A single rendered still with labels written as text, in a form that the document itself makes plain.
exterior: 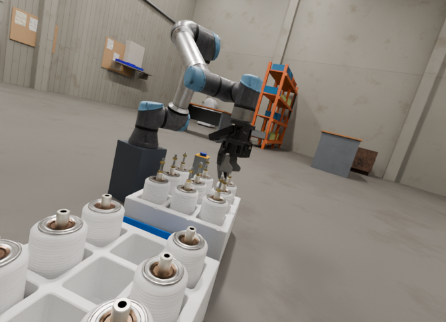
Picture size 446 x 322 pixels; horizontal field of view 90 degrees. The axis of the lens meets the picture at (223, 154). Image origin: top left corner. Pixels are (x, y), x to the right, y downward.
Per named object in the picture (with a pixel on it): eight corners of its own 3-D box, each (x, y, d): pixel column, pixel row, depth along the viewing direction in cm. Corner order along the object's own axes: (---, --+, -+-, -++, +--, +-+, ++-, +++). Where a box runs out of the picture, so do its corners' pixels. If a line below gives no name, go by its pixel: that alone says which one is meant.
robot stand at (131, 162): (107, 193, 119) (117, 139, 114) (134, 188, 135) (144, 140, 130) (130, 207, 111) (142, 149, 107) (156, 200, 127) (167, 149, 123)
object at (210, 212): (197, 232, 91) (208, 191, 88) (219, 241, 89) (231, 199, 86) (188, 243, 82) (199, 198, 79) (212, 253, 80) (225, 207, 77)
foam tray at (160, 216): (116, 241, 84) (125, 196, 81) (163, 206, 122) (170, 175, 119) (214, 279, 78) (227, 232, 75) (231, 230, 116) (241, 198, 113)
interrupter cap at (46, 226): (26, 227, 43) (27, 224, 43) (64, 213, 50) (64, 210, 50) (58, 241, 41) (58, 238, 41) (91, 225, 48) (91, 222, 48)
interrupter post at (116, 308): (103, 329, 28) (107, 307, 28) (116, 314, 31) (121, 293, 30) (119, 338, 28) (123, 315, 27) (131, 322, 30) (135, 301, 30)
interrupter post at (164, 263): (153, 273, 40) (157, 256, 39) (160, 265, 42) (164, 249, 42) (165, 278, 39) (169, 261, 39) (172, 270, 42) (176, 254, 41)
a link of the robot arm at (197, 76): (170, 5, 95) (198, 67, 67) (192, 18, 102) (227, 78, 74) (160, 31, 102) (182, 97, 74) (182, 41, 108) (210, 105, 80)
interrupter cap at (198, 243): (166, 243, 49) (166, 240, 49) (180, 228, 56) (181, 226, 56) (197, 255, 48) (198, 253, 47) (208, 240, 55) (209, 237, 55)
